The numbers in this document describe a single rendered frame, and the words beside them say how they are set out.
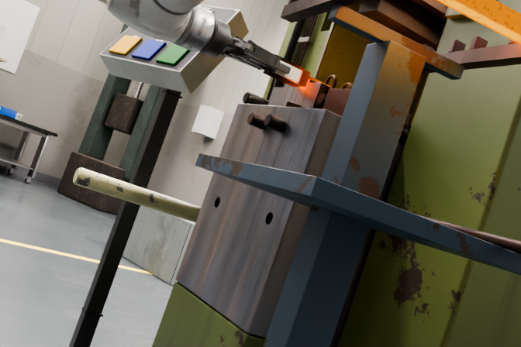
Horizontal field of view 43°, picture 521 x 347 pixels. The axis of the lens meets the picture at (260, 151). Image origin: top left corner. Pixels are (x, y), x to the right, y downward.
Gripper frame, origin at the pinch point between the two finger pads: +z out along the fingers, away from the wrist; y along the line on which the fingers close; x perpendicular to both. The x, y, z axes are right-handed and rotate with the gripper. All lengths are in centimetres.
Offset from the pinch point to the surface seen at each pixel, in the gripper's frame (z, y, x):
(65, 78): 110, -801, 47
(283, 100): 5.2, -5.9, -5.0
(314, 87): 5.2, 5.3, -1.6
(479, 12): -16, 71, 0
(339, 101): 5.2, 16.6, -4.6
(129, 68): -17, -58, -5
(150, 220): 110, -327, -66
